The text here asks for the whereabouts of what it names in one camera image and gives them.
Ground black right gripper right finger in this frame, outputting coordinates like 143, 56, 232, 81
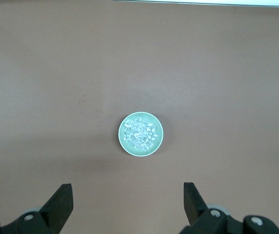
179, 182, 245, 234

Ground pile of clear ice cubes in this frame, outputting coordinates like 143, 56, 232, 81
123, 117, 159, 150

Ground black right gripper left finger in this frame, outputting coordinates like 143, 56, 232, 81
1, 183, 74, 234

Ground green ceramic bowl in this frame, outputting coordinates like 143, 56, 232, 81
118, 111, 165, 157

